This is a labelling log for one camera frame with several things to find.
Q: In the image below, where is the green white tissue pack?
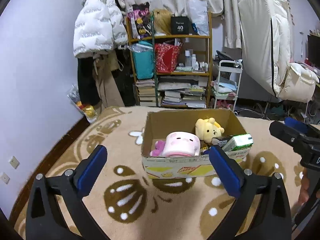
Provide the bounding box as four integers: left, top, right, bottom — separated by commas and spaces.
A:
222, 133, 254, 152

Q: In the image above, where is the black Face tissue pack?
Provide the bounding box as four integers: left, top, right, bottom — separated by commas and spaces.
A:
211, 135, 233, 147

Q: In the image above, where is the yellow bear plush toy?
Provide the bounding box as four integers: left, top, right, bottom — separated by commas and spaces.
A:
195, 118, 225, 144

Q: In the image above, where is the pink marshmallow plush toy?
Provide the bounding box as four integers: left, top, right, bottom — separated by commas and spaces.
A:
161, 132, 201, 157

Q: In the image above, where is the person's right hand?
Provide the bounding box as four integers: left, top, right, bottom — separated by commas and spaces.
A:
298, 168, 317, 205

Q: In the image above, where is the cream cushion bag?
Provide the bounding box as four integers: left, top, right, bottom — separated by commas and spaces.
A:
278, 63, 319, 103

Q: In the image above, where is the white rolling cart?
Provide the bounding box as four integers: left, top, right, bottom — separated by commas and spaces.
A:
211, 59, 243, 111

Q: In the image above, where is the white folded mattress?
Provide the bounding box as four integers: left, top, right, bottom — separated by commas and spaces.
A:
238, 0, 291, 100

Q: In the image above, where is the pink purple plush toy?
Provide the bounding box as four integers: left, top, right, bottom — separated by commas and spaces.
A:
150, 140, 165, 157

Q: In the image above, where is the wooden shelf unit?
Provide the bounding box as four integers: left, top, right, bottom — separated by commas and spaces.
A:
126, 8, 212, 108

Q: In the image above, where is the open cardboard box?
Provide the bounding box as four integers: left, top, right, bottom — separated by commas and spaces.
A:
141, 109, 253, 179

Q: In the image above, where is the red patterned bag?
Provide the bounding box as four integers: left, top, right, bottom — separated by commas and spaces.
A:
155, 43, 182, 74

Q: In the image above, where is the black box number 40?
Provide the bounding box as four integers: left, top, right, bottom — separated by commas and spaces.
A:
171, 16, 189, 35

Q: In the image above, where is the stack of books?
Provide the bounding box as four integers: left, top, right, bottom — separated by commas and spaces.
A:
136, 79, 157, 107

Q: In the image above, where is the teal bag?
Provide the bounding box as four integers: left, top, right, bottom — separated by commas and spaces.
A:
129, 41, 153, 80

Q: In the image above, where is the blonde wig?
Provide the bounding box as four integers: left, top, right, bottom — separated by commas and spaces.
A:
153, 9, 172, 35

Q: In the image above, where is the white puffer jacket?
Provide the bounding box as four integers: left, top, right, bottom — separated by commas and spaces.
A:
73, 0, 128, 59

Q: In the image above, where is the wall socket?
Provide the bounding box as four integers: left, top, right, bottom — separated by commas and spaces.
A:
0, 172, 10, 185
9, 156, 20, 169

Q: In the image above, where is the snack bag by wall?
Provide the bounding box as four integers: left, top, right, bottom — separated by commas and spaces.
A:
67, 85, 98, 124

